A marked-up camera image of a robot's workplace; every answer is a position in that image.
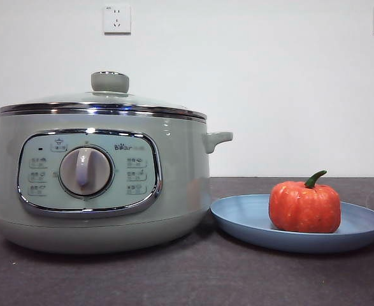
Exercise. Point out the glass lid with round knob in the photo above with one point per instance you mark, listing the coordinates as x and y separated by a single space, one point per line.
110 83

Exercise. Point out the small orange pumpkin green stem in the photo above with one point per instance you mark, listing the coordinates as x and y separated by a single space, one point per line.
304 207

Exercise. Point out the pale green electric steamer pot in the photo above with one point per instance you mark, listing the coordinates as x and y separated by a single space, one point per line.
186 172

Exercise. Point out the blue plate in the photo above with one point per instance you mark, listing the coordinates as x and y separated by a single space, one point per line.
237 216

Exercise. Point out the white wall socket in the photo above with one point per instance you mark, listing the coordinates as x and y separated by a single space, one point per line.
117 19

